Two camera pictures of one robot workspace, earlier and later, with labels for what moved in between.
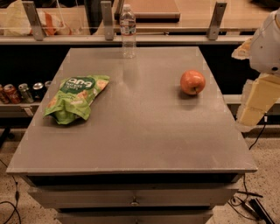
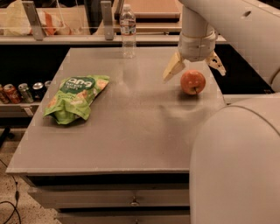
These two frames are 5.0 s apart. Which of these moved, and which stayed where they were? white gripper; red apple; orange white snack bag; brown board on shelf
Moved: white gripper
Stayed: orange white snack bag; red apple; brown board on shelf
